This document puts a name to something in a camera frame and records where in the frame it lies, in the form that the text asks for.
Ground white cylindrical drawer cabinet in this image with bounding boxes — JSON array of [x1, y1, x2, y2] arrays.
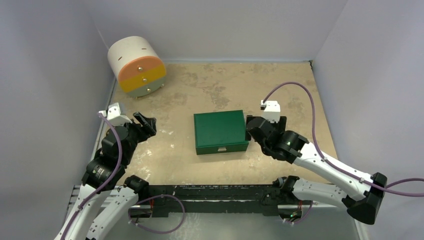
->
[[107, 36, 167, 98]]

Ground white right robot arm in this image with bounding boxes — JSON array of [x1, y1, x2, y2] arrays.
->
[[246, 115, 388, 225]]

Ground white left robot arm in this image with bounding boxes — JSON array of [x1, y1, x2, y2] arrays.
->
[[55, 110, 157, 240]]

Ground green jewelry box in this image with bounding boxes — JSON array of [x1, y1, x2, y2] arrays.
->
[[193, 109, 249, 155]]

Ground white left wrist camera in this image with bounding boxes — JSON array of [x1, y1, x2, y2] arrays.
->
[[98, 102, 131, 127]]

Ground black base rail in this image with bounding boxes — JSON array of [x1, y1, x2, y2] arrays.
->
[[127, 183, 314, 220]]

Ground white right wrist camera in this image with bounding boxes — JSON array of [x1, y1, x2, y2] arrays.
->
[[260, 100, 281, 124]]

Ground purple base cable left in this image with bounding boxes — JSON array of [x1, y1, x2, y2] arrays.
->
[[127, 194, 185, 235]]

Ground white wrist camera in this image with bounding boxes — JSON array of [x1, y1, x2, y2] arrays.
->
[[98, 102, 131, 127], [260, 100, 281, 124]]

